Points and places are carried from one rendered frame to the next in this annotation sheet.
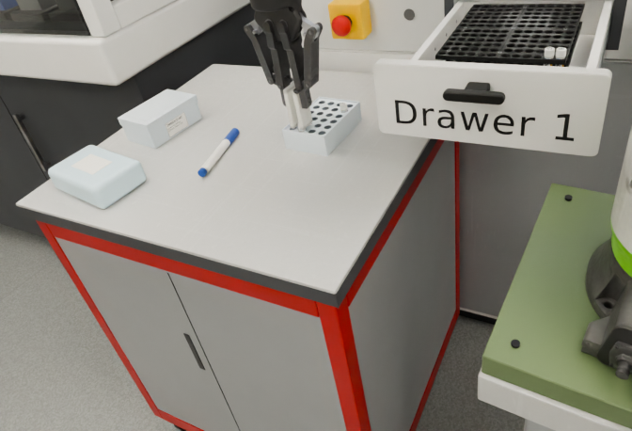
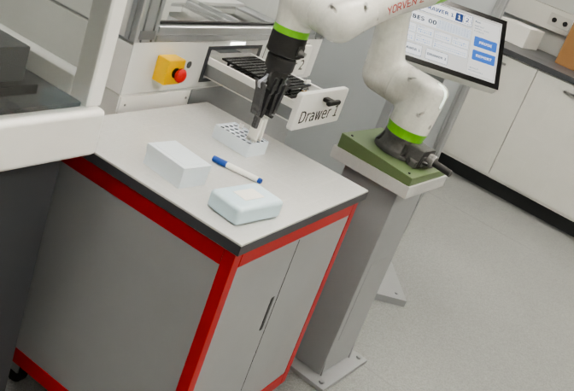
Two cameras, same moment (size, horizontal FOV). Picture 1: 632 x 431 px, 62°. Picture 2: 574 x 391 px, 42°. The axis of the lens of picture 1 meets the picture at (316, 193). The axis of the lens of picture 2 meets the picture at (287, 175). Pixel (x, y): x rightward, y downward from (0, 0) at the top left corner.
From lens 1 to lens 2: 2.11 m
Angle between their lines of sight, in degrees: 85
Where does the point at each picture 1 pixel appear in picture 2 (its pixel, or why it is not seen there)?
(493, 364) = (412, 180)
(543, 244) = (371, 149)
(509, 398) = (412, 190)
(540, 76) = (337, 91)
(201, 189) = (273, 188)
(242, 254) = (338, 197)
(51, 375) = not seen: outside the picture
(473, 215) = not seen: hidden behind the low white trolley
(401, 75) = (308, 99)
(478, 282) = not seen: hidden behind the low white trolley
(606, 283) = (401, 149)
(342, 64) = (142, 104)
